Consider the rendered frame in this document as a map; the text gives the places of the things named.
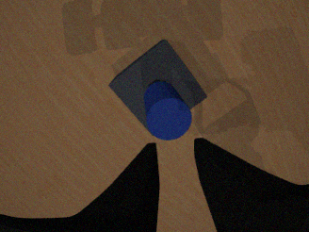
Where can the dark blue cylinder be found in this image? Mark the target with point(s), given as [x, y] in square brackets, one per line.
[167, 114]

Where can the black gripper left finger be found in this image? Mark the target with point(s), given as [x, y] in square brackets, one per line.
[130, 204]

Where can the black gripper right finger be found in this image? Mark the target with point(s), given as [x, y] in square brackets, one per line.
[244, 198]

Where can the dark grey square block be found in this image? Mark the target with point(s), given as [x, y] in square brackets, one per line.
[160, 64]

